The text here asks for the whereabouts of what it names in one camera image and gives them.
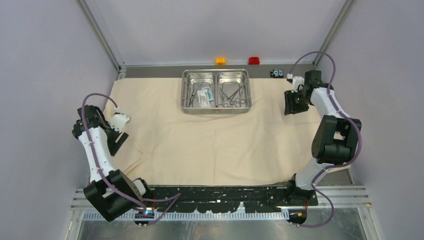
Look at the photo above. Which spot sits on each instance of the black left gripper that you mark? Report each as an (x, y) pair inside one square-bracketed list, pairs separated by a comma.
[(114, 146)]

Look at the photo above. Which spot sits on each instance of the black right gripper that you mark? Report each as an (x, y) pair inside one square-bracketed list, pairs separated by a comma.
[(291, 107)]

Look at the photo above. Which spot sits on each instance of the cream cloth wrap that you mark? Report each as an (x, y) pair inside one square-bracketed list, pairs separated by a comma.
[(166, 146)]

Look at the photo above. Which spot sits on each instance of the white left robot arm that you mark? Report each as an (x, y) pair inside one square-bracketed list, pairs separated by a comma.
[(109, 191)]

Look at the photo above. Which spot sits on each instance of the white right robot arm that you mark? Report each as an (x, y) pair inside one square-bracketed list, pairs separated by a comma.
[(336, 139)]

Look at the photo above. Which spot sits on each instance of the blue owl number tag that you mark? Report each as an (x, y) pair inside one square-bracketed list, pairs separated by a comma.
[(277, 73)]

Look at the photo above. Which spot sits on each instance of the red block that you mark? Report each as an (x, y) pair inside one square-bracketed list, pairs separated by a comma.
[(254, 60)]

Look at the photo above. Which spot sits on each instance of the steel scissors pile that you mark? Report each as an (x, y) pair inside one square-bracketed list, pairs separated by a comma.
[(236, 99)]

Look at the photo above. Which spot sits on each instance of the yellow block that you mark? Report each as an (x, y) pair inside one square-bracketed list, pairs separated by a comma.
[(220, 61)]

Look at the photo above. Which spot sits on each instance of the green white sterile packet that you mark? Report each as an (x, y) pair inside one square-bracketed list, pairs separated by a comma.
[(205, 97)]

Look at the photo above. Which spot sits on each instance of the steel mesh instrument tray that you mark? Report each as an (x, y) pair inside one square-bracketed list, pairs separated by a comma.
[(229, 79)]

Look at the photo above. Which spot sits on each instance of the steel forceps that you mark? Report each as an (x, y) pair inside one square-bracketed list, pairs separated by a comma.
[(190, 104)]

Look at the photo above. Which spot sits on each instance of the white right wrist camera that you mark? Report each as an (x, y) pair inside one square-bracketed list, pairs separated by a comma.
[(297, 82)]

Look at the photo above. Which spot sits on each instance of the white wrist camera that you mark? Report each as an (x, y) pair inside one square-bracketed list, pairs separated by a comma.
[(297, 82), (118, 122)]

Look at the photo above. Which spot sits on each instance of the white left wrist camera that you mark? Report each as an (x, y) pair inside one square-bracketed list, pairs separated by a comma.
[(118, 122)]

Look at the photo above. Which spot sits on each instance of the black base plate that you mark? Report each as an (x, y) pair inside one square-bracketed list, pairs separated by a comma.
[(225, 199)]

